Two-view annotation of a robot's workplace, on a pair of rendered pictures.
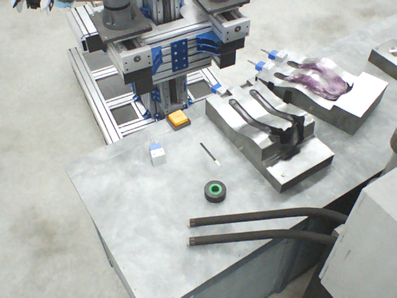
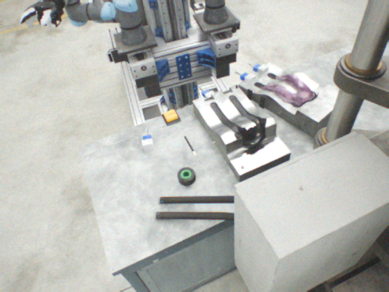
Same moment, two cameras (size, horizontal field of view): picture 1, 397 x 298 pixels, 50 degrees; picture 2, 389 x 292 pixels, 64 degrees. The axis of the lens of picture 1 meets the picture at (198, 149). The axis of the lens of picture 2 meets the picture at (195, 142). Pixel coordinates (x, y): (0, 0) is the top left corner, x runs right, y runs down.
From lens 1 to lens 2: 0.36 m
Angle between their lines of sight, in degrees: 9
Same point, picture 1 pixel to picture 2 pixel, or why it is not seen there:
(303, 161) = (262, 156)
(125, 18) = (136, 35)
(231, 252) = (188, 227)
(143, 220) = (126, 195)
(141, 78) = (150, 83)
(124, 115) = (151, 112)
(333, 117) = (297, 122)
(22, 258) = (66, 214)
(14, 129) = (77, 119)
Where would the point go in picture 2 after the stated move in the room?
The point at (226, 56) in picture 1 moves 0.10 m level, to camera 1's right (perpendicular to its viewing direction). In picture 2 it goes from (221, 68) to (237, 69)
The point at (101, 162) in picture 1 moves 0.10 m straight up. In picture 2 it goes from (106, 147) to (100, 133)
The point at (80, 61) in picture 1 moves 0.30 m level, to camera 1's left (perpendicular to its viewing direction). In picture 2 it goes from (126, 71) to (97, 71)
